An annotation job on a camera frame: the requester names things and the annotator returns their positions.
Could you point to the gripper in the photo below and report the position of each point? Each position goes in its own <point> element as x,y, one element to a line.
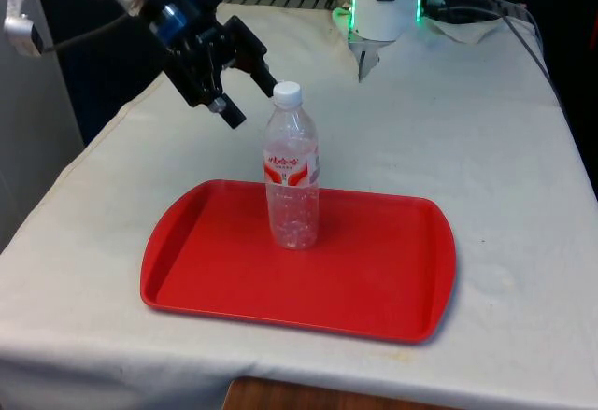
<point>180,13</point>

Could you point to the clear plastic bottle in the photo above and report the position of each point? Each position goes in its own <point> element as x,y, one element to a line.
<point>292,186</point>

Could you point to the red tray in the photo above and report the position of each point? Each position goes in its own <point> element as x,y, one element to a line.
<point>299,284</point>

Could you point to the grey cabinet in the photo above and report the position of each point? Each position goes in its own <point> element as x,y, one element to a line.
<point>32,139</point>

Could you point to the small silver camera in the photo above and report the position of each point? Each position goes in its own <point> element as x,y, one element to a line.
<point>23,35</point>

